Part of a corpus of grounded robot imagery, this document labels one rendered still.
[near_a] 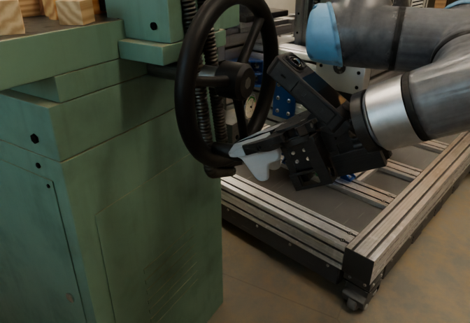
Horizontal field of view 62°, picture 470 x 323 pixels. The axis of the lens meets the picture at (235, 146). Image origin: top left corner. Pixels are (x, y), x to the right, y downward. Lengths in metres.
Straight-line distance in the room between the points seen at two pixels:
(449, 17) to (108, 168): 0.55
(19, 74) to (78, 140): 0.14
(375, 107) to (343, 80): 0.59
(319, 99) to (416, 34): 0.13
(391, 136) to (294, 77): 0.13
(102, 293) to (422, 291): 1.04
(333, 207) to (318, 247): 0.19
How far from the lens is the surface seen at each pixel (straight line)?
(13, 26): 0.60
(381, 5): 0.52
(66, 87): 0.63
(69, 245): 0.76
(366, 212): 1.42
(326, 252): 1.27
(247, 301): 1.34
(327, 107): 0.46
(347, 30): 0.50
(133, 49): 0.66
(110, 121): 0.69
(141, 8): 0.66
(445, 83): 0.41
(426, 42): 0.49
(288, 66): 0.47
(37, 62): 0.60
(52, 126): 0.63
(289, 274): 1.44
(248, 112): 0.96
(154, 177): 0.81
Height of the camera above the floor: 1.00
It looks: 26 degrees down
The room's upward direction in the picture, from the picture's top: straight up
